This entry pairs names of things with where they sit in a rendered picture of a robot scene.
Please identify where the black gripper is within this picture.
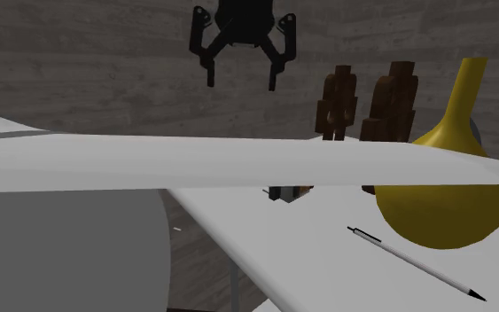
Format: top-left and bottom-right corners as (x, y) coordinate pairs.
(189, 0), (298, 92)

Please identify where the small dark brown figure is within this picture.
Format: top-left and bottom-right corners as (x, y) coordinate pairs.
(314, 65), (360, 142)

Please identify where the small black and brown object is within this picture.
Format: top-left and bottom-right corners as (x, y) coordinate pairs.
(261, 184), (316, 205)

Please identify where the large dark brown figure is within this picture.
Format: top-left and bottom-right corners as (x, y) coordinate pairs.
(358, 60), (420, 196)

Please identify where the white table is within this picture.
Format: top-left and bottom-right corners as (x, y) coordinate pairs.
(162, 135), (499, 312)

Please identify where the yellow round long-necked vase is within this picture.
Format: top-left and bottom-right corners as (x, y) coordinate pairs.
(373, 57), (499, 251)

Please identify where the white pen with black tip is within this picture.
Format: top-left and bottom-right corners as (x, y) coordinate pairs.
(346, 225), (488, 302)

